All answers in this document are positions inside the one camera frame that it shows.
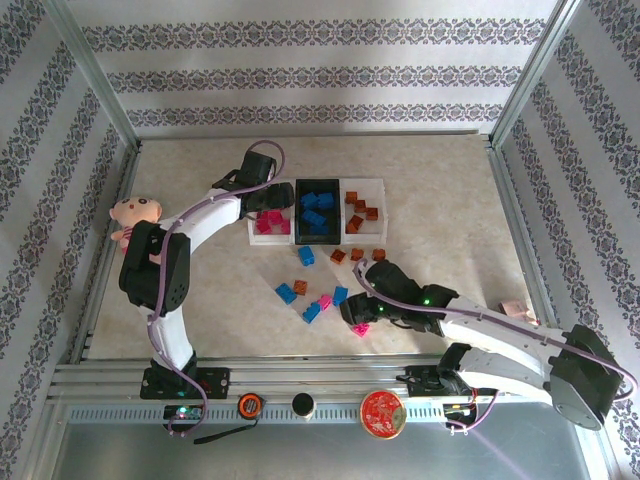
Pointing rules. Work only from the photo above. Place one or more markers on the blue lego brick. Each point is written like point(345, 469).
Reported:
point(310, 199)
point(286, 292)
point(311, 313)
point(306, 255)
point(340, 295)
point(326, 200)
point(321, 230)
point(312, 218)

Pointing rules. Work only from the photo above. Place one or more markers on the orange lego brick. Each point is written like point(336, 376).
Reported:
point(351, 196)
point(357, 254)
point(380, 254)
point(338, 256)
point(300, 286)
point(372, 213)
point(361, 205)
point(355, 223)

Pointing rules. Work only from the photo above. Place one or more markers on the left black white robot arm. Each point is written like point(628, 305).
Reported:
point(155, 270)

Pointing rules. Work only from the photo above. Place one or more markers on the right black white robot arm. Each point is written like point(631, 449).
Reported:
point(585, 380)

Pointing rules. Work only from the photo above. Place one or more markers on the white plastic bin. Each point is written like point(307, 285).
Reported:
point(270, 240)
point(365, 240)

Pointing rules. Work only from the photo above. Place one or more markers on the black plastic bin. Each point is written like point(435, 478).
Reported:
point(318, 240)

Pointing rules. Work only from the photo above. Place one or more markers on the thin aluminium cross bar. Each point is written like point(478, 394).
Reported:
point(310, 134)

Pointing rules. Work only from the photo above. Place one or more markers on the small pinkish beige box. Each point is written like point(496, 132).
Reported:
point(515, 309)

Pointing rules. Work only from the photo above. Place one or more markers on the red round badge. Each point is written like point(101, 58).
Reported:
point(382, 414)

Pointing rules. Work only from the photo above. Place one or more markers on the small circuit board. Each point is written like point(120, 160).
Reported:
point(185, 413)
point(457, 411)

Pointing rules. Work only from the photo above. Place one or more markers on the pink plush doll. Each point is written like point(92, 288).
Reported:
point(136, 210)

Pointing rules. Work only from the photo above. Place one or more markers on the black round knob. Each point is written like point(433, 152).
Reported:
point(303, 404)

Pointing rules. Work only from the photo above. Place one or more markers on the grey metal panel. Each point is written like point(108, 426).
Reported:
point(320, 455)

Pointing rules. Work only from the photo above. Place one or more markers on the orange black tape measure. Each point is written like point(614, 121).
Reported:
point(250, 406)

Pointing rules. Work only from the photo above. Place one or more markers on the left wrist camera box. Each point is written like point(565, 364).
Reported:
point(257, 167)

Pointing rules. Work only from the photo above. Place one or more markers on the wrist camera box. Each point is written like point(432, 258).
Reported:
point(377, 272)
point(257, 167)

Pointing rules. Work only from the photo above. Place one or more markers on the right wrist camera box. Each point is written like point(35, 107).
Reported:
point(377, 272)

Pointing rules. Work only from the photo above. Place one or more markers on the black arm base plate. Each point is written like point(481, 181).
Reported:
point(422, 382)
point(217, 382)

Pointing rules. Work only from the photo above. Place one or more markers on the aluminium mounting rail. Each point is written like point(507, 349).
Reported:
point(320, 375)

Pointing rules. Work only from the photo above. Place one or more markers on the aluminium side rail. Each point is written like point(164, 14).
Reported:
point(515, 210)
point(107, 280)

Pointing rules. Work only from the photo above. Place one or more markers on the aluminium corner post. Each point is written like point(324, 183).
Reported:
point(90, 70)
point(535, 65)

